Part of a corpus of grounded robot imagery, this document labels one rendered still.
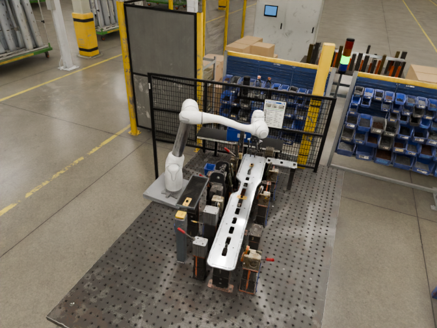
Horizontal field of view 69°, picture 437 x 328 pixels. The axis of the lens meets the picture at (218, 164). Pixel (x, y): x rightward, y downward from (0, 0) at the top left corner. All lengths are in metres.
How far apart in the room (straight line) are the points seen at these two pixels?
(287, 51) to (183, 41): 4.97
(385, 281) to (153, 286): 2.34
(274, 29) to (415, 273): 6.79
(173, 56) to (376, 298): 3.69
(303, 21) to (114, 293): 7.74
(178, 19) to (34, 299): 3.46
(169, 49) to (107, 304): 3.32
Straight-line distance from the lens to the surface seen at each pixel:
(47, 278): 3.56
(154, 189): 3.04
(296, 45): 8.97
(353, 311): 3.38
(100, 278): 2.49
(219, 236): 2.24
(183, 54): 4.51
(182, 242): 2.31
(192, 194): 2.32
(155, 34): 4.67
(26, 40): 9.70
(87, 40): 9.68
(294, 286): 2.45
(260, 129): 2.49
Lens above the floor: 2.64
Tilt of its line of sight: 34 degrees down
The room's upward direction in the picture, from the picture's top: 3 degrees clockwise
